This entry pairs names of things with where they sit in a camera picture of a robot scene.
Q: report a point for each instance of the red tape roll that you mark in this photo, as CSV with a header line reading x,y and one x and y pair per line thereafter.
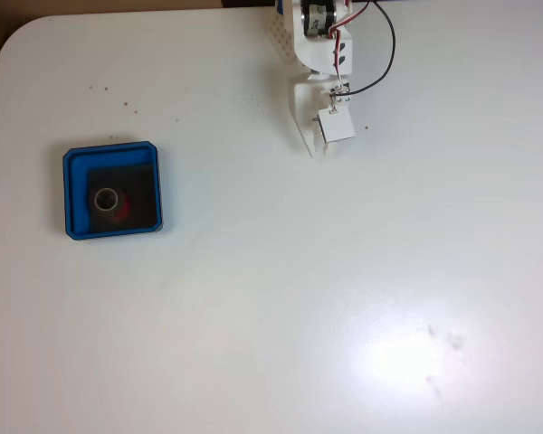
x,y
123,210

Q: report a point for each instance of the white square camera box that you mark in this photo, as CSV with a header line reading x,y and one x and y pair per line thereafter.
x,y
337,126

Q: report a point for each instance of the black foam insert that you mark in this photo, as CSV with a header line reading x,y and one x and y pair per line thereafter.
x,y
140,181

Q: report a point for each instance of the blue plastic box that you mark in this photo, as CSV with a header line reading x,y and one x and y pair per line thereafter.
x,y
76,194

